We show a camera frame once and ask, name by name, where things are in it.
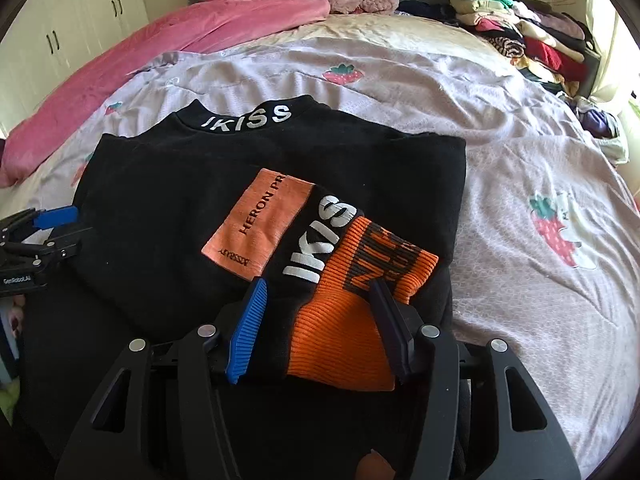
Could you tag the pile of folded clothes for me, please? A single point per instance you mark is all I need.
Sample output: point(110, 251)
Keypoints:
point(525, 25)

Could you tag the white wardrobe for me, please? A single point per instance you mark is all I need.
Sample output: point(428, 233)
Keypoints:
point(65, 20)

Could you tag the black side cabinet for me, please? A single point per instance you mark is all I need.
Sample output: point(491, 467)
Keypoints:
point(592, 72)

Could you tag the cream curtain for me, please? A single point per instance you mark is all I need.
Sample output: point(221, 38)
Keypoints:
point(615, 45)

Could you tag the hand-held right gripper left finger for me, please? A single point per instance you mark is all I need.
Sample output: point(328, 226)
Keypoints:
point(247, 330)

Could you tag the purple clothes heap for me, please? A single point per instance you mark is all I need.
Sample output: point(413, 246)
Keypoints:
point(600, 125)

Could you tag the cream bed sheet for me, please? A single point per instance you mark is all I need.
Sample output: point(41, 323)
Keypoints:
point(400, 30)

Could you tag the black sweater with orange cuffs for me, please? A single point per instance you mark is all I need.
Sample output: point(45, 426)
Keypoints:
point(150, 185)

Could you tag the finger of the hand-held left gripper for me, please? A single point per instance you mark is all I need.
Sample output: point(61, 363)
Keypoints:
point(57, 216)
point(17, 220)

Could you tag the lilac printed duvet cover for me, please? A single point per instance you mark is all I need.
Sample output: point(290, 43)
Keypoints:
point(500, 185)

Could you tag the pink blanket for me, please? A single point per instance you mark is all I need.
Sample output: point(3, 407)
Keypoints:
point(150, 45)

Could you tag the dark navy clothes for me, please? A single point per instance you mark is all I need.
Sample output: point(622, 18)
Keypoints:
point(425, 12)

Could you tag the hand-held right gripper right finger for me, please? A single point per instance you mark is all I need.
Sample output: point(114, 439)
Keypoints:
point(395, 332)

